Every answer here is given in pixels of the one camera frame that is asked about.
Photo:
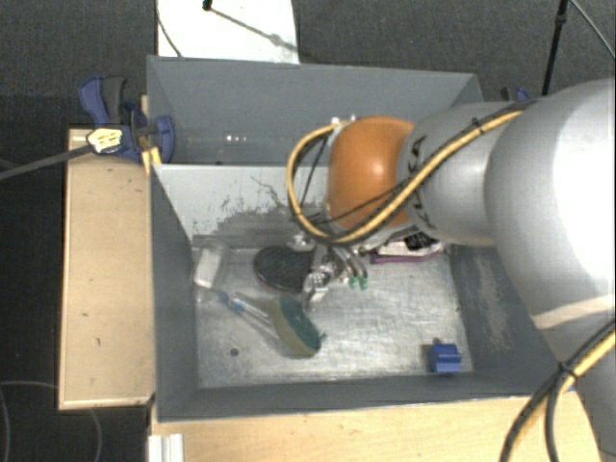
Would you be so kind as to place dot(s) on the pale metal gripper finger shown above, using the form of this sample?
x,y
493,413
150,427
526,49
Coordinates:
x,y
323,278
309,296

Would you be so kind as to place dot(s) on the green and tan round sponge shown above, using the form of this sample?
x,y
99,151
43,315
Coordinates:
x,y
296,327

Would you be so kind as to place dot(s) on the black round disc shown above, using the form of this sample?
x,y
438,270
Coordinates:
x,y
279,267

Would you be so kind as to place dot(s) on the clear blue toothbrush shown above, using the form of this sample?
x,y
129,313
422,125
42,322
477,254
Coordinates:
x,y
243,308

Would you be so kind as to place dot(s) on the grey metal bin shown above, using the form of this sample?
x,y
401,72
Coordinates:
x,y
385,320

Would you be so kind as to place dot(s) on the blue block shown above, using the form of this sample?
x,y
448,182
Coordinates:
x,y
443,356

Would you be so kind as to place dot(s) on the pale wood board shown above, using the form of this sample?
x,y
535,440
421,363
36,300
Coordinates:
x,y
108,277

